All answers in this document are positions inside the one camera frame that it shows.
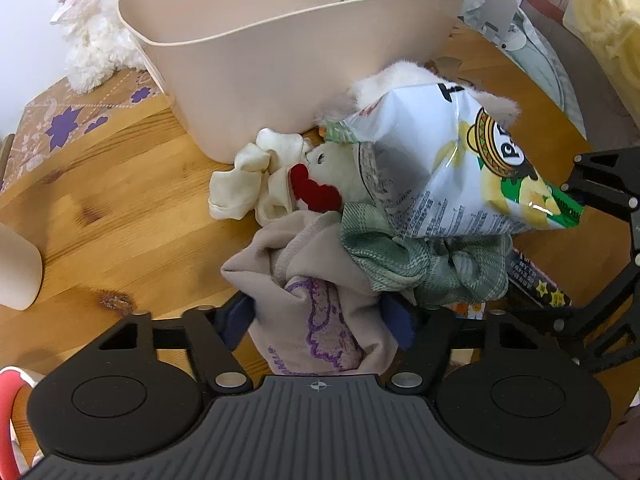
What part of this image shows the beige cup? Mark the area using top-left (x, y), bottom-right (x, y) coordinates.
top-left (0, 222), bottom-right (43, 311)

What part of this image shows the grey folded card stand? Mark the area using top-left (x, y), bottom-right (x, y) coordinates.
top-left (462, 0), bottom-right (531, 51)

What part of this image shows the white furry plush toy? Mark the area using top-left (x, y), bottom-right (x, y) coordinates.
top-left (312, 60), bottom-right (521, 131)

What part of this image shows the yellow rolled towel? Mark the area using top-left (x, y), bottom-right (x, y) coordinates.
top-left (562, 0), bottom-right (640, 91)

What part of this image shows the wooden desktop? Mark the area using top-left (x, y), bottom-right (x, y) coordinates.
top-left (0, 22), bottom-right (611, 480)

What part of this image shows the white fluffy bunny plush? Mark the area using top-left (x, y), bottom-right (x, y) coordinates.
top-left (50, 0), bottom-right (156, 95)

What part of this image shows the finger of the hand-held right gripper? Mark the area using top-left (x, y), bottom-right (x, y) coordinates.
top-left (505, 230), bottom-right (640, 373)
top-left (560, 149), bottom-right (640, 227)

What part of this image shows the dark snack packet with stars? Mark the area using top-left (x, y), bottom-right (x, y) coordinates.
top-left (505, 247), bottom-right (573, 311)

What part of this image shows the round white tray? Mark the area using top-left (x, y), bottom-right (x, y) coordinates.
top-left (500, 10), bottom-right (586, 131)

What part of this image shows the white colourful printed packet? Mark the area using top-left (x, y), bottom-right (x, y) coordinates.
top-left (440, 300), bottom-right (488, 321)

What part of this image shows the small white and red plush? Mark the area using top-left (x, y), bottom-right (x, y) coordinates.
top-left (290, 140), bottom-right (373, 213)

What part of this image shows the white and green chip bag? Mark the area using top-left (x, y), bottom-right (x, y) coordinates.
top-left (342, 80), bottom-right (586, 241)

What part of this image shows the beige cloth with purple print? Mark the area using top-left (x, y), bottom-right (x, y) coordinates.
top-left (221, 210), bottom-right (401, 376)

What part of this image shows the brown box with purple flowers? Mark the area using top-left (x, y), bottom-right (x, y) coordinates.
top-left (0, 67), bottom-right (176, 206)

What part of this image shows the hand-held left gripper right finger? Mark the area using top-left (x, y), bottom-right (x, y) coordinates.
top-left (380, 295), bottom-right (557, 396)

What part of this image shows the beige plastic storage basket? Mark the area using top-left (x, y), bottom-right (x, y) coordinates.
top-left (117, 0), bottom-right (471, 165)

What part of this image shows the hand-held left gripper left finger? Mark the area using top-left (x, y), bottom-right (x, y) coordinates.
top-left (92, 292), bottom-right (258, 396)

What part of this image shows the cream white scrunchie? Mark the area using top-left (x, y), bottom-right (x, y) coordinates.
top-left (207, 127), bottom-right (316, 226)

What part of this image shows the green plaid scrunchie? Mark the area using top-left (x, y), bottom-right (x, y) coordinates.
top-left (340, 200), bottom-right (513, 306)

